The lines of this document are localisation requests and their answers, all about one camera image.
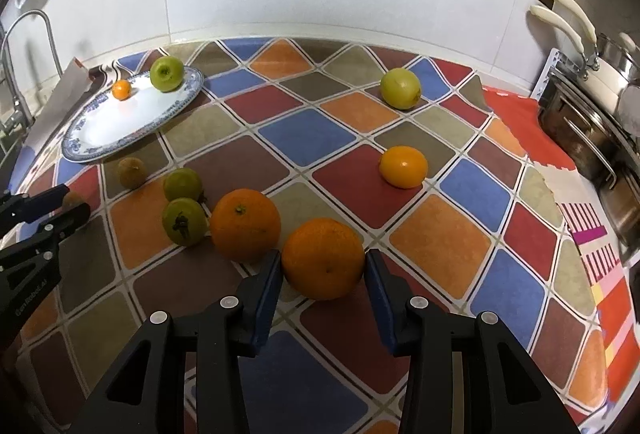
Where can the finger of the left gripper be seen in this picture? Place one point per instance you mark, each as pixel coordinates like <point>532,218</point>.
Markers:
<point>25,208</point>
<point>49,235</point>

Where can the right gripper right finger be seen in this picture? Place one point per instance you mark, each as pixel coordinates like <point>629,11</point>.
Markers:
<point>503,390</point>

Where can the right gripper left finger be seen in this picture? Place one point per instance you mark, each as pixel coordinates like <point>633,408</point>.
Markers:
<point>143,390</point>

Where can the brown kiwi front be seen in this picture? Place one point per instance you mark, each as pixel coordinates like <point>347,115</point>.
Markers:
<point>71,200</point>

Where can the brown kiwi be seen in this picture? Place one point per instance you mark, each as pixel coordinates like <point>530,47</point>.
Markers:
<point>71,200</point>
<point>131,173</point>

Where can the brown kiwi back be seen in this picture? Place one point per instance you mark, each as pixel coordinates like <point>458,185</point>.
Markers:
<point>131,173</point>

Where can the large orange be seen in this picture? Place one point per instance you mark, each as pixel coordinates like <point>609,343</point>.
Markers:
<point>245,226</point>
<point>323,259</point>

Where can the small green persimmon front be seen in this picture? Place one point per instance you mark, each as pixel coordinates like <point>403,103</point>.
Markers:
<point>184,221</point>

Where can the small green persimmon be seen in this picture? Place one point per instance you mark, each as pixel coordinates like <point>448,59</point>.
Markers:
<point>183,183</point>
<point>184,221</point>

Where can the small green persimmon back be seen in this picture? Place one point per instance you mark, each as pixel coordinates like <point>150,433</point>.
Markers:
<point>183,183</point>

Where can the small orange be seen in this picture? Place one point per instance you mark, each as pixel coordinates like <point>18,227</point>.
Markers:
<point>121,90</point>
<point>403,167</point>

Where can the green apple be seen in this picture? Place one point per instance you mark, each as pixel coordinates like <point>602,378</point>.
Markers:
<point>167,73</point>

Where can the yellow-green pear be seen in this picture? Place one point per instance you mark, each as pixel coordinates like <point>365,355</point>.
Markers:
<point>401,89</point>

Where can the chrome kitchen faucet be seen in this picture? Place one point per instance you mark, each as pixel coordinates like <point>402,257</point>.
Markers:
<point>18,114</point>

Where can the gripper left body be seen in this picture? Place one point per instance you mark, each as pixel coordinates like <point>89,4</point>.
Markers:
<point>29,273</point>

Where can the blue white porcelain plate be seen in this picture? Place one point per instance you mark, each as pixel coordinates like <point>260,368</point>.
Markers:
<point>106,125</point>

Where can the red striped cloth mat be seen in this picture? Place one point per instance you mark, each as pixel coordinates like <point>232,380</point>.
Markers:
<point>599,253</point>

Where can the thin gooseneck water tap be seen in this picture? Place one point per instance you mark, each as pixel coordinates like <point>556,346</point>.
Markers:
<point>30,45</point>

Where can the colourful diamond pattern mat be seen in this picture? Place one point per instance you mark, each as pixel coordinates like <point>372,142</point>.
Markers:
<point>322,151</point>

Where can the steel pot lower rack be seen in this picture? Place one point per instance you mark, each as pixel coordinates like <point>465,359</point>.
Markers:
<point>596,144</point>

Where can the white pot rack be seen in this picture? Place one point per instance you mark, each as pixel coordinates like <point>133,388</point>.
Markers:
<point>554,56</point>

